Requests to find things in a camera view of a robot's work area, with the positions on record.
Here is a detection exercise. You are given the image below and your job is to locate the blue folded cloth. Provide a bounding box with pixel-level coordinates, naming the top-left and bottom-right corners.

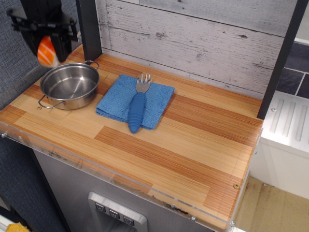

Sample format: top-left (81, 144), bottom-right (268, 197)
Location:
top-left (96, 74), bottom-right (175, 130)

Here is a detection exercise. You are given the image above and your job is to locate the silver toy fridge cabinet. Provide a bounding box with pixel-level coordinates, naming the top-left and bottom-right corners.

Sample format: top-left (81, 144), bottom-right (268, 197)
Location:
top-left (32, 148), bottom-right (227, 232)

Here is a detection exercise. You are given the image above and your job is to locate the black vertical post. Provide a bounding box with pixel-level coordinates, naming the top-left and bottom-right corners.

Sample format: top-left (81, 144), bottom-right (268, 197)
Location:
top-left (76, 0), bottom-right (102, 60)
top-left (257, 0), bottom-right (309, 119)

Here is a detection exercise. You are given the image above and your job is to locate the silver dispenser button panel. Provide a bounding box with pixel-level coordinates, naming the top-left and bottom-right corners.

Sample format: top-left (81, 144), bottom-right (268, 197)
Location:
top-left (88, 191), bottom-right (148, 232)

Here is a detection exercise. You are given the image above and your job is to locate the white ribbed drainboard unit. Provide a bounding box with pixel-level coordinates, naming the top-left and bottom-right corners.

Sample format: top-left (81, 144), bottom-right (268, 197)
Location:
top-left (250, 91), bottom-right (309, 198)

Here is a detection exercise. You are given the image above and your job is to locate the fork with blue handle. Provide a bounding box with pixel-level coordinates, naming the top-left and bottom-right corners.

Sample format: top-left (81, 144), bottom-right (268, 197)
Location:
top-left (128, 74), bottom-right (151, 133)

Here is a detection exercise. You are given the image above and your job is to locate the black left vertical post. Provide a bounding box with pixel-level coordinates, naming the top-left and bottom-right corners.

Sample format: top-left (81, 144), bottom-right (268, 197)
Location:
top-left (76, 0), bottom-right (102, 60)

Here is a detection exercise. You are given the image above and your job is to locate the orange salmon sushi toy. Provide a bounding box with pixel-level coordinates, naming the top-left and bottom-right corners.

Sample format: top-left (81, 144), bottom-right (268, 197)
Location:
top-left (37, 36), bottom-right (59, 68)

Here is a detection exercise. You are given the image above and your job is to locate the black right vertical post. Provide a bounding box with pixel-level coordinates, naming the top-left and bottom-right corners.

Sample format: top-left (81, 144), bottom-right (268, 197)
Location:
top-left (257, 0), bottom-right (309, 119)

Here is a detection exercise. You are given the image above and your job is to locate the yellow object bottom corner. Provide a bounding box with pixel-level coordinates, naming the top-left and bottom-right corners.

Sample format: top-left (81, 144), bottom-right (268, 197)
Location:
top-left (6, 223), bottom-right (30, 232)

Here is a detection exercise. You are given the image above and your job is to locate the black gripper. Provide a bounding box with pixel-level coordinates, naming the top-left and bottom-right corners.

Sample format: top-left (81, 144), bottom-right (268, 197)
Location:
top-left (7, 0), bottom-right (77, 62)

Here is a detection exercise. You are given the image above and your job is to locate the silver metal pot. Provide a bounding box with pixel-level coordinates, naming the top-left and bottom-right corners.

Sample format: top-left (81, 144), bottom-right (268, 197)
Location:
top-left (38, 60), bottom-right (100, 110)

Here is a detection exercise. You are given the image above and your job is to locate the clear acrylic table edge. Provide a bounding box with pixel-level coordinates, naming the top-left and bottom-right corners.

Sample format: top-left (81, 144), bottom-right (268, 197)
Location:
top-left (0, 121), bottom-right (236, 230)

